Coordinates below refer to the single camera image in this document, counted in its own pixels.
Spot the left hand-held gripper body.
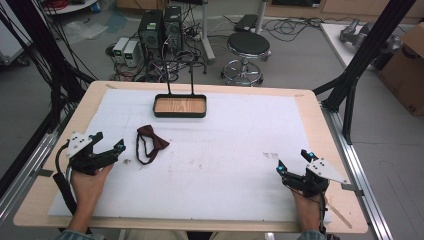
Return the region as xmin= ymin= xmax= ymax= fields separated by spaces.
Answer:
xmin=65 ymin=131 xmax=116 ymax=176

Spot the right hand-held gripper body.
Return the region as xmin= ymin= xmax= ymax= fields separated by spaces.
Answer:
xmin=282 ymin=157 xmax=351 ymax=198

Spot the dark red bow tie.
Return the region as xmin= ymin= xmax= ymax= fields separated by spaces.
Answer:
xmin=135 ymin=124 xmax=171 ymax=166

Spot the black tray stand wooden base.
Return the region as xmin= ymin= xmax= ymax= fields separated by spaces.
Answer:
xmin=152 ymin=59 xmax=208 ymax=119

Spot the person's right hand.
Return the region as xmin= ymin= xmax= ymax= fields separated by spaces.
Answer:
xmin=292 ymin=190 xmax=325 ymax=225

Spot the person's left hand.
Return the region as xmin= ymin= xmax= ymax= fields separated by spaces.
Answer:
xmin=70 ymin=163 xmax=115 ymax=210

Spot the thin wooden stick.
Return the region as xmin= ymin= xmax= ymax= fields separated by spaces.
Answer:
xmin=325 ymin=199 xmax=353 ymax=230

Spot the white foam mat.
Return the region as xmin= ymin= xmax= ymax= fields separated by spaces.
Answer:
xmin=47 ymin=88 xmax=333 ymax=224

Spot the white power supply unit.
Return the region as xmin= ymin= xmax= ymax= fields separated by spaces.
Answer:
xmin=122 ymin=40 xmax=139 ymax=68
xmin=112 ymin=36 xmax=130 ymax=64

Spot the white floor board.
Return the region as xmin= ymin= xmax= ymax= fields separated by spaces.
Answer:
xmin=319 ymin=22 xmax=381 ymax=71

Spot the black computer tower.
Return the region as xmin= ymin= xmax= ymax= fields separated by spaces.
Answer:
xmin=137 ymin=9 xmax=164 ymax=63
xmin=162 ymin=5 xmax=184 ymax=54

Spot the black round stool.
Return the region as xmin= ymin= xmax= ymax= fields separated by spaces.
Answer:
xmin=220 ymin=31 xmax=272 ymax=87

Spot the brown cardboard box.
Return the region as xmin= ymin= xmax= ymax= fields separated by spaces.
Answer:
xmin=377 ymin=22 xmax=424 ymax=117

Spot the round white table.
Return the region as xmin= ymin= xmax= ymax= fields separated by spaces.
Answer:
xmin=41 ymin=0 xmax=100 ymax=16

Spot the black flat device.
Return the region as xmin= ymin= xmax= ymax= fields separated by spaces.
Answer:
xmin=233 ymin=13 xmax=259 ymax=33

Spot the grey desk leg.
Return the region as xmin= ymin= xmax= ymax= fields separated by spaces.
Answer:
xmin=199 ymin=0 xmax=217 ymax=65

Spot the aluminium rail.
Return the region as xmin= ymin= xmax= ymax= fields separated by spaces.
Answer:
xmin=320 ymin=103 xmax=394 ymax=240
xmin=0 ymin=111 xmax=73 ymax=224

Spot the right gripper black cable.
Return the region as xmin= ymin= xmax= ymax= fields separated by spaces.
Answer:
xmin=317 ymin=192 xmax=331 ymax=236

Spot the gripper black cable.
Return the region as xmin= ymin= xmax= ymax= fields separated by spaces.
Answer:
xmin=317 ymin=192 xmax=331 ymax=236
xmin=52 ymin=142 xmax=78 ymax=216

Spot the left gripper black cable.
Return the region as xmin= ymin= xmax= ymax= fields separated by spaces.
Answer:
xmin=52 ymin=142 xmax=78 ymax=216

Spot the black metal frame with cables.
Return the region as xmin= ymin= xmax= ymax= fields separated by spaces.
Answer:
xmin=0 ymin=0 xmax=98 ymax=134

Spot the black metal frame post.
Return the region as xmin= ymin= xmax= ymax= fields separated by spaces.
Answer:
xmin=312 ymin=0 xmax=418 ymax=146

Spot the tangle of black floor cables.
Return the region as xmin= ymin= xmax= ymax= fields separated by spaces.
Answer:
xmin=261 ymin=16 xmax=358 ymax=43

